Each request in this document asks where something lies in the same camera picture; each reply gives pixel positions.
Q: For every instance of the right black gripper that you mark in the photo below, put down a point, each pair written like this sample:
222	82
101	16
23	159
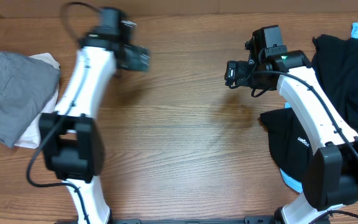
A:
233	73

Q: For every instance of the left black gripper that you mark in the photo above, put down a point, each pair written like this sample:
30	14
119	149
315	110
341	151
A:
134	63

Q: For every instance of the grey shorts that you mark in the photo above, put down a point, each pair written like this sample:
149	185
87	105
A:
28	87

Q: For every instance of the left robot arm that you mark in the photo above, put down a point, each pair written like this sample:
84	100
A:
70	140

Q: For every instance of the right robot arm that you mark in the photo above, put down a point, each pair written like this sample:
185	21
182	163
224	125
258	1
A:
331	180

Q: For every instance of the black polo shirt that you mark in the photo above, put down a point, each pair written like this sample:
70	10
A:
336	67

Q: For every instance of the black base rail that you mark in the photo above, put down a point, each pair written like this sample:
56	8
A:
194	221

